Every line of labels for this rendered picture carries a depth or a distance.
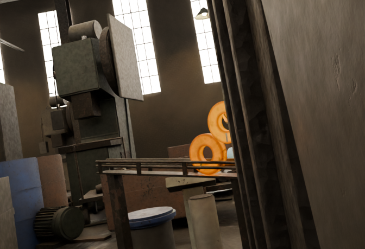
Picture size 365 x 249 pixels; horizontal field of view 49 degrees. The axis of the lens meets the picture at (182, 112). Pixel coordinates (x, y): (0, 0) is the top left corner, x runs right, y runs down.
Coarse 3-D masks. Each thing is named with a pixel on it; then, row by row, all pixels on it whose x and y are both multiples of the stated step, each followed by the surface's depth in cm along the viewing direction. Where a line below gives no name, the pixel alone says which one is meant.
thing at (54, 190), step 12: (48, 156) 439; (60, 156) 458; (48, 168) 436; (60, 168) 451; (48, 180) 433; (60, 180) 446; (48, 192) 431; (60, 192) 443; (48, 204) 429; (60, 204) 440
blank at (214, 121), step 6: (222, 102) 141; (216, 108) 143; (222, 108) 142; (210, 114) 145; (216, 114) 143; (222, 114) 143; (210, 120) 145; (216, 120) 144; (210, 126) 145; (216, 126) 144; (222, 126) 145; (216, 132) 144; (222, 132) 142; (228, 132) 141; (216, 138) 144; (222, 138) 143; (228, 138) 141
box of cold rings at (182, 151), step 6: (186, 144) 595; (228, 144) 514; (168, 150) 514; (174, 150) 514; (180, 150) 514; (186, 150) 514; (204, 150) 514; (210, 150) 514; (174, 156) 514; (180, 156) 514; (204, 156) 513; (210, 156) 513
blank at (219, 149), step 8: (200, 136) 149; (208, 136) 147; (192, 144) 151; (200, 144) 149; (208, 144) 147; (216, 144) 145; (224, 144) 146; (192, 152) 152; (200, 152) 151; (216, 152) 145; (224, 152) 144; (192, 160) 152; (200, 160) 150; (216, 160) 145; (224, 160) 145
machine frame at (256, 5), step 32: (224, 0) 60; (256, 0) 50; (224, 32) 81; (256, 32) 54; (224, 64) 81; (256, 64) 58; (224, 96) 100; (256, 96) 58; (256, 128) 57; (288, 128) 47; (256, 160) 57; (288, 160) 48; (256, 192) 78; (288, 192) 51; (256, 224) 78; (288, 224) 55
